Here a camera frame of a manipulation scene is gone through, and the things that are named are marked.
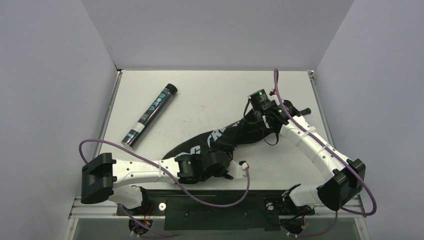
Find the black racket bag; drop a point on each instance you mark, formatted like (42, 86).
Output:
(226, 138)

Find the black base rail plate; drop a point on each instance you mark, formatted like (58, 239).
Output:
(260, 209)

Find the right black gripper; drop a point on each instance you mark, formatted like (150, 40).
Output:
(235, 136)

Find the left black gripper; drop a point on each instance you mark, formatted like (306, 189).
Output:
(224, 165)

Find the black shuttlecock tube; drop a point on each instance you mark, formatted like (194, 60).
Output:
(161, 102)

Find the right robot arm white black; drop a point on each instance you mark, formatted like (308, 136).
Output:
(343, 177)

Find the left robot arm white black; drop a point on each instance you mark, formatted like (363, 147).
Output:
(107, 179)

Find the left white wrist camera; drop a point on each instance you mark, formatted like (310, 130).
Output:
(237, 170)

